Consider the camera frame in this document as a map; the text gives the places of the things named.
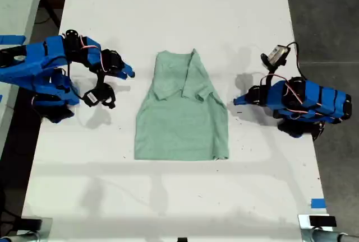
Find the black camera cable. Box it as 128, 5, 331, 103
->
287, 41, 309, 80

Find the thin black floor cable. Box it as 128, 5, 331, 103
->
34, 0, 61, 29

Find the grey black camera box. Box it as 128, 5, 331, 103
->
268, 44, 291, 64

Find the black curved camera stalk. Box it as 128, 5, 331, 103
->
260, 52, 288, 87

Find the long blue tape strip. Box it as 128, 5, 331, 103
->
0, 35, 27, 46

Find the pale green T-shirt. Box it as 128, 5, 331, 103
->
134, 48, 229, 162

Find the short blue tape piece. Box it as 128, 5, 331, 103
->
310, 198, 327, 210

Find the small black box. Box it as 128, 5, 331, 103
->
20, 217, 43, 230
309, 215, 337, 227

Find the white side table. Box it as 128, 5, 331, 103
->
0, 0, 48, 153

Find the black camera box white label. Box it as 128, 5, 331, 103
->
83, 89, 104, 108

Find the metal table clamp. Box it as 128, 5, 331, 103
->
0, 217, 53, 242
297, 213, 359, 242

